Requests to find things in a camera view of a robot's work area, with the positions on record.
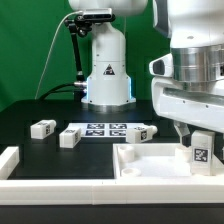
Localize white camera cable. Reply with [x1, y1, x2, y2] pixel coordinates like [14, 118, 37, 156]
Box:
[34, 10, 84, 100]

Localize white U-shaped fence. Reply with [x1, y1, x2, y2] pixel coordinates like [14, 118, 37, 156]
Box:
[0, 147, 224, 205]

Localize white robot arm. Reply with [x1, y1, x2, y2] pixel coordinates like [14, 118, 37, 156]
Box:
[69, 0, 224, 134]

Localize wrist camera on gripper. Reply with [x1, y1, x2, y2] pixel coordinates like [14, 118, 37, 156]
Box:
[149, 53, 174, 77]

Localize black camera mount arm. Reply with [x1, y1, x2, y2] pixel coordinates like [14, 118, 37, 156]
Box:
[64, 15, 116, 83]

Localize white square tabletop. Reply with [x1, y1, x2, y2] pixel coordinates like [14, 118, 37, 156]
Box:
[113, 143, 224, 181]

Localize white marker base plate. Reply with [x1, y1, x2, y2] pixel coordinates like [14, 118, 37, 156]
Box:
[68, 123, 143, 137]

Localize grey camera on mount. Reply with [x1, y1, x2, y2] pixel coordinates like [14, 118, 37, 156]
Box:
[83, 8, 112, 20]

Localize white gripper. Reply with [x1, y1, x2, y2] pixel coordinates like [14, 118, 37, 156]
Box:
[152, 77, 224, 147]

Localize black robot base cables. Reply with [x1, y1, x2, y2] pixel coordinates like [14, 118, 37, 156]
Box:
[39, 81, 88, 101]

